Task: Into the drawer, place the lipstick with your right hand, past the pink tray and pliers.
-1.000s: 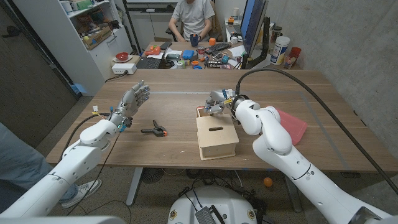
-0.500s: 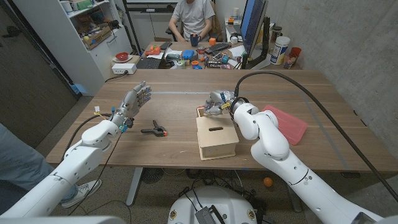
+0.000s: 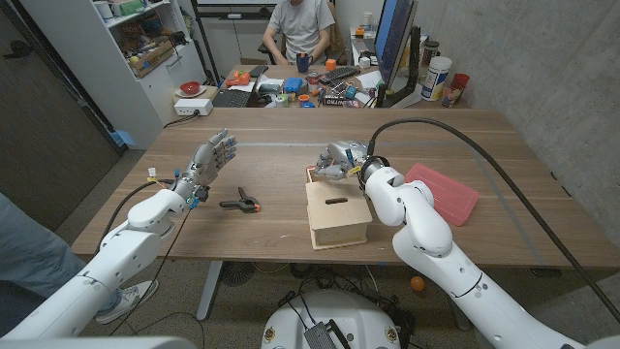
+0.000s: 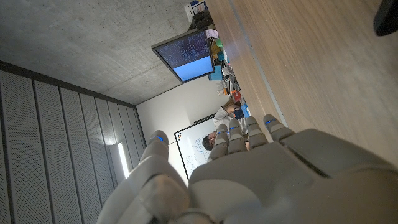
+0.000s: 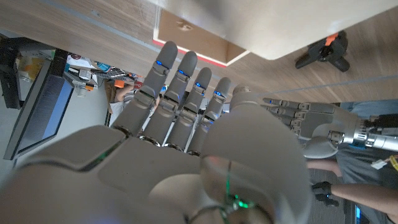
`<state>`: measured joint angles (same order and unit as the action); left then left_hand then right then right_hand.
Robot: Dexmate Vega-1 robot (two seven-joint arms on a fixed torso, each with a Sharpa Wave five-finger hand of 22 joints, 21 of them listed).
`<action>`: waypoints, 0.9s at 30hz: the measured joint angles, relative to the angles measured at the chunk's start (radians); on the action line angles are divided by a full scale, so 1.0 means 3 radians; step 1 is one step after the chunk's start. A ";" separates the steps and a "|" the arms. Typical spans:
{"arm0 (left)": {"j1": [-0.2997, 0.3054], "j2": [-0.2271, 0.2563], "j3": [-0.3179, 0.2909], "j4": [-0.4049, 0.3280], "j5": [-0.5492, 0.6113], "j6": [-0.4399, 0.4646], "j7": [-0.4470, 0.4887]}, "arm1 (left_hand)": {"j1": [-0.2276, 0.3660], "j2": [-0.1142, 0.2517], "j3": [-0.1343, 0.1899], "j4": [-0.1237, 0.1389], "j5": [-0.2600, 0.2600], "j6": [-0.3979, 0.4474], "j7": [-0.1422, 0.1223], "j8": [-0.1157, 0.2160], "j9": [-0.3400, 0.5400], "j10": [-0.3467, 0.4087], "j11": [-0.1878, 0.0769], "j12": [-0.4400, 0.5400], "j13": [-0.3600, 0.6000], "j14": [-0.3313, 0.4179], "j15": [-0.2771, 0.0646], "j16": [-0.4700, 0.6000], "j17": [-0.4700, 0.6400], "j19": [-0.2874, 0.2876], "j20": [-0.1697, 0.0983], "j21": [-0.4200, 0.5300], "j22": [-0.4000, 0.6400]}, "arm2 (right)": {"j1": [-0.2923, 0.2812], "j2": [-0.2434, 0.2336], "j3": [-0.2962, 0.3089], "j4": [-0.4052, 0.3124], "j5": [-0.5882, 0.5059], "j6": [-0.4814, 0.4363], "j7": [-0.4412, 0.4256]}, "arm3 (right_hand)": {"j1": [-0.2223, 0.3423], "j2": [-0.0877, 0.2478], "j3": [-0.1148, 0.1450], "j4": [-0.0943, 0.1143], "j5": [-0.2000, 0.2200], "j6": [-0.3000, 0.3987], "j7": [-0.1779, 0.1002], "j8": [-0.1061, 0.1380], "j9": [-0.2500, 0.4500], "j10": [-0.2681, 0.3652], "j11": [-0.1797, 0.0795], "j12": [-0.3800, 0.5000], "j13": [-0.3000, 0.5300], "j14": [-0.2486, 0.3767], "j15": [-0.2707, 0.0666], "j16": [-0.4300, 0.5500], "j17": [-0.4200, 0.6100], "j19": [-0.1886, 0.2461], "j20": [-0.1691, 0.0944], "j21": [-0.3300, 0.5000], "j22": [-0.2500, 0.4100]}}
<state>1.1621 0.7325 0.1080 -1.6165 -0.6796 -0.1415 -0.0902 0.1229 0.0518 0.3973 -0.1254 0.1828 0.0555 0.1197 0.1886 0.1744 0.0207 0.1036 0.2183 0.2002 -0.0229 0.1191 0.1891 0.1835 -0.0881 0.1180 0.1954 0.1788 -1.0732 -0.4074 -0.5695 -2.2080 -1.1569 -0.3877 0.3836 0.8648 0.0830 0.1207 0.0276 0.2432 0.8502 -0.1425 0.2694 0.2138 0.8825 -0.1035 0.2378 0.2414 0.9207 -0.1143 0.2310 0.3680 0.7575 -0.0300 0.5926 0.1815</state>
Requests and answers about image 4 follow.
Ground whiteboard with black frame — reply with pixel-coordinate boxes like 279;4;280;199
174;119;218;181

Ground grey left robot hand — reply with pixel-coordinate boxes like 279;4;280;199
96;114;398;224

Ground black computer monitor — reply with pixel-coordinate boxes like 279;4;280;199
151;29;215;83

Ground black orange clamp pliers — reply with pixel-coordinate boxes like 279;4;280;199
373;0;398;37

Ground seated person grey shirt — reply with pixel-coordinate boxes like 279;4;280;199
201;105;249;152

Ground long ceiling light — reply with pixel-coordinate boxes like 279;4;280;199
117;142;131;180

